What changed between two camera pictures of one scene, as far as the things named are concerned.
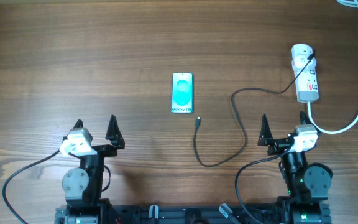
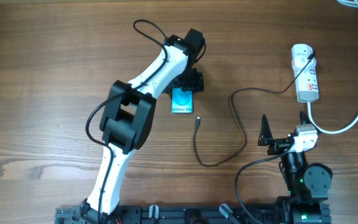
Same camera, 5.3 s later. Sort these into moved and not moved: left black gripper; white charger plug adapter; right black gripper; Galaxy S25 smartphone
Moved: left black gripper
Not moved: right black gripper; white charger plug adapter; Galaxy S25 smartphone
